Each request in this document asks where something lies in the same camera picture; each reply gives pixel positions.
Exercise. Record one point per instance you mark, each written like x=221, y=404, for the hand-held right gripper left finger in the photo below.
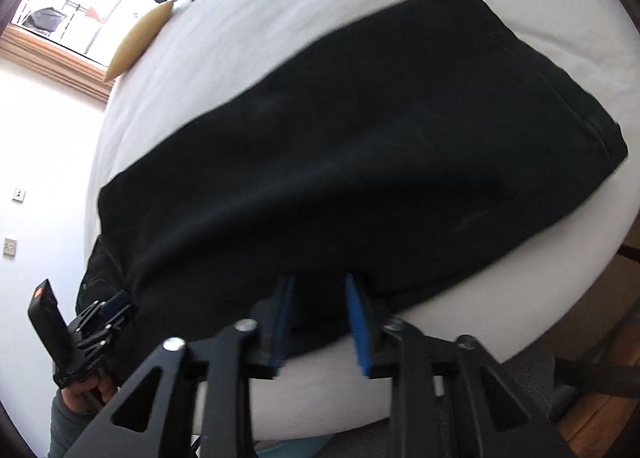
x=281, y=323

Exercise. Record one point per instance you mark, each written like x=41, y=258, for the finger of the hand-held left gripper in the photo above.
x=117, y=302
x=92, y=334

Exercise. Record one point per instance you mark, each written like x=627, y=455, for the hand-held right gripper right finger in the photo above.
x=357, y=328

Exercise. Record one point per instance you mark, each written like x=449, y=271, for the black pants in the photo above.
x=350, y=163

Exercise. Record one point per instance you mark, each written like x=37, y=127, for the person's left forearm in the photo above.
x=67, y=430

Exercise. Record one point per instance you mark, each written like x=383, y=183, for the person's left hand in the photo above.
x=82, y=395

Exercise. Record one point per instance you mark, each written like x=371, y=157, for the beige curtain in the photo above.
x=50, y=58

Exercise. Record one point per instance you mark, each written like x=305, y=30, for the yellow pillow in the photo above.
x=135, y=46

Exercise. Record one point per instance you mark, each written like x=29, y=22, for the red hanging cloth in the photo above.
x=92, y=13

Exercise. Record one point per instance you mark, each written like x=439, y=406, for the dark hanging cloth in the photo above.
x=45, y=19

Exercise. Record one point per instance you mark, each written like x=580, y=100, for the bed with white sheet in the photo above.
x=300, y=13

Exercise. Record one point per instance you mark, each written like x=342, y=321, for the white wall socket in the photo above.
x=19, y=194
x=9, y=245

